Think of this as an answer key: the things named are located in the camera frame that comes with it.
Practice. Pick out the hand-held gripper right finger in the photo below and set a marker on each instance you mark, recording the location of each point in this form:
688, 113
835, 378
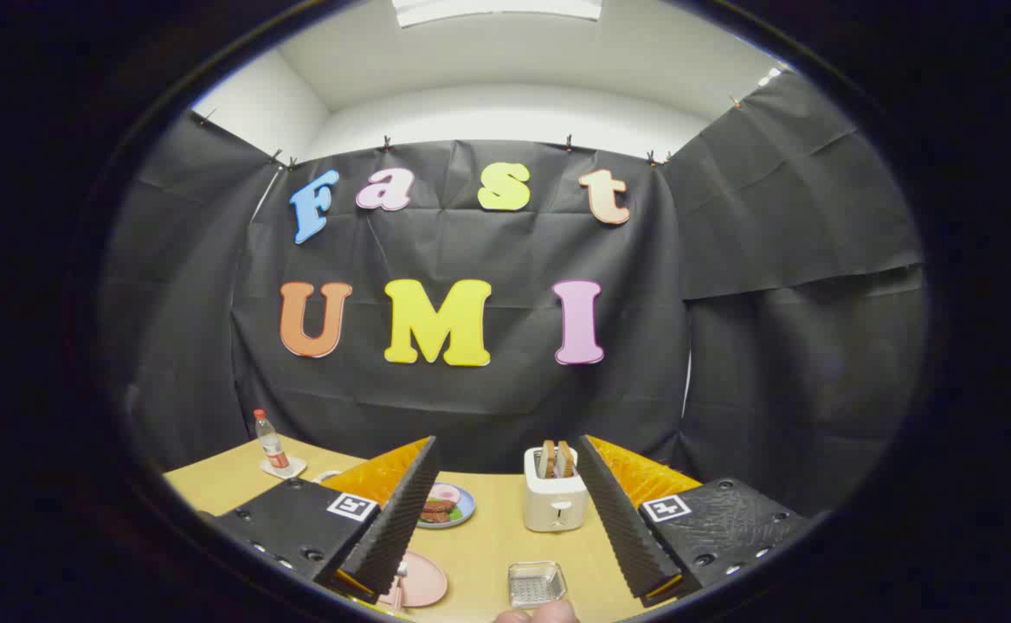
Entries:
614, 510

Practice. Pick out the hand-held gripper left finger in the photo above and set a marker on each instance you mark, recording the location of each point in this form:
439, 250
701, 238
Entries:
402, 510

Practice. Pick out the brown sausage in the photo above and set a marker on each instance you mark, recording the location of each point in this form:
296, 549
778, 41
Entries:
438, 504
434, 517

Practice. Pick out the pink ham slice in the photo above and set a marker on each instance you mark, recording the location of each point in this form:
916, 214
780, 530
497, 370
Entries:
447, 491

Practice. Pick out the white toaster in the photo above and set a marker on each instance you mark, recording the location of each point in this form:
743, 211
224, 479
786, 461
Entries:
555, 506

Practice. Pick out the blue plate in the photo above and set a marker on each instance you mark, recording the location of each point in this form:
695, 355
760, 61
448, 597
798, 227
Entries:
462, 519

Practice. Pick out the toast slice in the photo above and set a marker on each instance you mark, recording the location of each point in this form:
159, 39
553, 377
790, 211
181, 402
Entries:
548, 459
564, 459

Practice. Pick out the pink plate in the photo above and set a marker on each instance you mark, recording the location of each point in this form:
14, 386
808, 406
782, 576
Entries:
426, 581

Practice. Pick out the white divided condiment tray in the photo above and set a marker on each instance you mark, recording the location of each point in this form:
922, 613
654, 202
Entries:
326, 476

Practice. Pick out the small white square dish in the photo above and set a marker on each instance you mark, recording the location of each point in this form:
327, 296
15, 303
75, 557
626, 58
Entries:
293, 470

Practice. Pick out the clear bottle with red label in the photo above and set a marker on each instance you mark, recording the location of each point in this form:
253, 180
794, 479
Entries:
272, 446

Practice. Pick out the black backdrop cloth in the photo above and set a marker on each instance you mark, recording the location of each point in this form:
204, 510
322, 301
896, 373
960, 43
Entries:
505, 398

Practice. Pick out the ceiling light panel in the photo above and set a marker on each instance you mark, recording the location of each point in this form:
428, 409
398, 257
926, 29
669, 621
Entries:
497, 9

